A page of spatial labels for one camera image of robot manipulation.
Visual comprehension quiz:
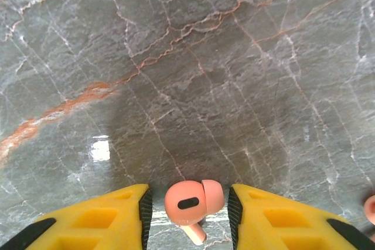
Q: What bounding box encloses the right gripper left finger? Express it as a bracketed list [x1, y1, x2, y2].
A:
[0, 183, 154, 250]

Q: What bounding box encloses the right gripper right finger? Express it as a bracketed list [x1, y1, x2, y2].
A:
[227, 183, 375, 250]

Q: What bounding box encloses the pink earbud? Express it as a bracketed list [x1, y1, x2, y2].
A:
[163, 179, 226, 246]
[363, 194, 375, 225]

